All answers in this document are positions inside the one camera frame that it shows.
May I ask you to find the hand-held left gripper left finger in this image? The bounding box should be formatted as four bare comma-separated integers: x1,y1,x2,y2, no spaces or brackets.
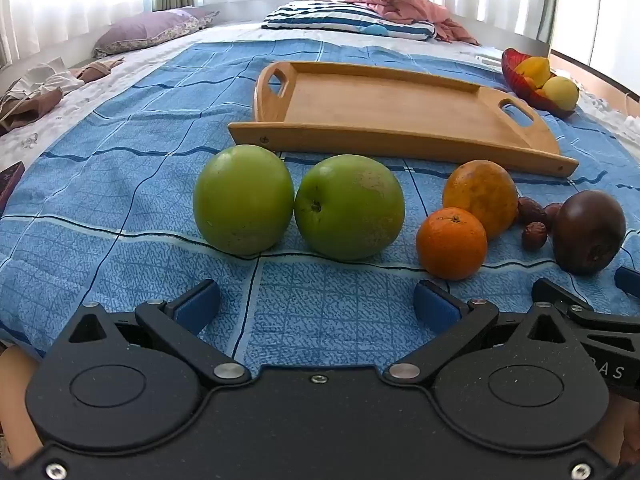
65,279,252,388

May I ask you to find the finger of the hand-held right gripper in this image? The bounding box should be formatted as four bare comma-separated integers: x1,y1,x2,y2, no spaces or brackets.
615,266,640,295
532,279,640,333

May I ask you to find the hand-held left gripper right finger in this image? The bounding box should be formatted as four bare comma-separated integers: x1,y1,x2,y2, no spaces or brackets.
382,280,581,386

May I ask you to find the dark purple fruit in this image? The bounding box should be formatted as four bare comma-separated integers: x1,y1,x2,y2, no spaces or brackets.
551,190,627,276

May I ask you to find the orange mandarin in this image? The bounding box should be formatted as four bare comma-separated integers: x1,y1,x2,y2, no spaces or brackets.
416,207,489,281

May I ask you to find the red date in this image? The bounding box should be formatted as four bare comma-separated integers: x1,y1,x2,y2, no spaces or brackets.
522,221,549,251
517,196,542,224
543,202,565,231

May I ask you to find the green apple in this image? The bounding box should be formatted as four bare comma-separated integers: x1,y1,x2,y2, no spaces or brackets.
294,154,406,261
193,144,295,256

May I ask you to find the large yellowish orange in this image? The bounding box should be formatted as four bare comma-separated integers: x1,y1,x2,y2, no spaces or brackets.
442,159,519,240

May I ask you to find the wooden tray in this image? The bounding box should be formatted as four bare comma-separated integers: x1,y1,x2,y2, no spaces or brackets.
227,61,580,178

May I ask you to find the person's right leg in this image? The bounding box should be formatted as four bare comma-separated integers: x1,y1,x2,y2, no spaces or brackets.
609,392,640,466

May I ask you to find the person's leg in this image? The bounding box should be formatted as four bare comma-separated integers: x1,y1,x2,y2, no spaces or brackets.
609,392,640,466
0,347,43,467

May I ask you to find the blue checked blanket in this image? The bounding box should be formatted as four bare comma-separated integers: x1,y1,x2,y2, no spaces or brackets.
0,39,640,366

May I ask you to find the yellow mango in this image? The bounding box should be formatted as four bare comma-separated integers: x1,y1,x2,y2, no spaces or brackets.
542,75,580,111

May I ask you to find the light wooden panel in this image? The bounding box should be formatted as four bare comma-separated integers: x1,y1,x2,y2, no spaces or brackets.
550,55,640,111

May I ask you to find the person's left leg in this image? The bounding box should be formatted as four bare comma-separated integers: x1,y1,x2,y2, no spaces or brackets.
0,347,43,467

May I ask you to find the dark red book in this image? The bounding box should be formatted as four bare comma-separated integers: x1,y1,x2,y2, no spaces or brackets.
0,161,26,213

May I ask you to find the yellow starfruit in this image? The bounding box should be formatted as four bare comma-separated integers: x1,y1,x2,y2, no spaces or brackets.
514,56,552,89

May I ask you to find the red glass bowl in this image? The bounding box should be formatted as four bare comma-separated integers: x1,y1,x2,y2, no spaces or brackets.
501,47,581,121

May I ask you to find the bed with grey sheet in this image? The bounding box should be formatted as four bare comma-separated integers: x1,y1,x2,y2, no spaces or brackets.
0,20,640,186

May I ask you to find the brown cloth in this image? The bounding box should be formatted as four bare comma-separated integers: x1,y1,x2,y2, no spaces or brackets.
0,57,126,136

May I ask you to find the white wardrobe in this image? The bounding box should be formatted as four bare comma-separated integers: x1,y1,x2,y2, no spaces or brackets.
550,0,640,76

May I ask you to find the white cloth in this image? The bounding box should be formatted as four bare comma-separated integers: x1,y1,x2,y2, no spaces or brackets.
5,57,68,103

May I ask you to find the purple pillow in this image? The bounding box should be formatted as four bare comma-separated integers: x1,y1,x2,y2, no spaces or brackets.
92,7,221,59

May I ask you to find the pink quilt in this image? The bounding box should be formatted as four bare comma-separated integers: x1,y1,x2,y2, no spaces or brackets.
327,0,482,46

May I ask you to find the blue white striped pillow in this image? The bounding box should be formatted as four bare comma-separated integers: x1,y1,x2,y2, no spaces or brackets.
261,0,437,42

